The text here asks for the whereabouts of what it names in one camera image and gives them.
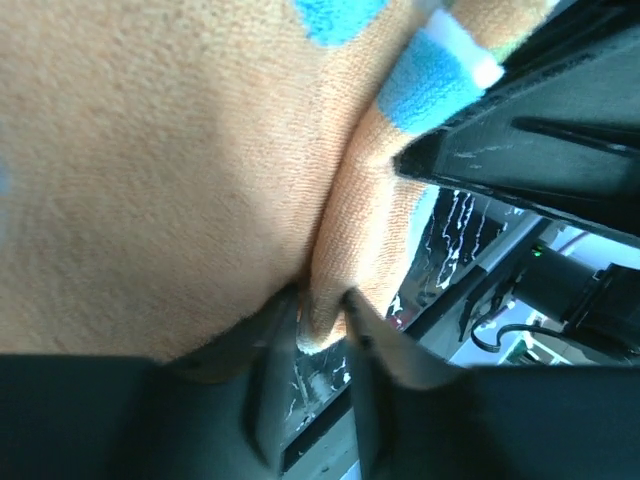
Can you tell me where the black marble pattern mat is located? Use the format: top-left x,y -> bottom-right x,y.
285,187 -> 523,437

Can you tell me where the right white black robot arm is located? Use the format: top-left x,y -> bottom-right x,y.
396,1 -> 639,359

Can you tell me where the orange blue dotted towel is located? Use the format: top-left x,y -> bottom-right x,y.
1,1 -> 554,360

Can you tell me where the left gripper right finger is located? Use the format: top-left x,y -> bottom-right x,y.
343,290 -> 639,479

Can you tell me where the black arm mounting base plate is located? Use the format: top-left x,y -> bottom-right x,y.
282,213 -> 549,479

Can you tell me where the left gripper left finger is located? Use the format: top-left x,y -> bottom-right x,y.
1,285 -> 299,479

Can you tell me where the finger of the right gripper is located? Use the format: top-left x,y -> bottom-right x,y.
396,1 -> 639,235

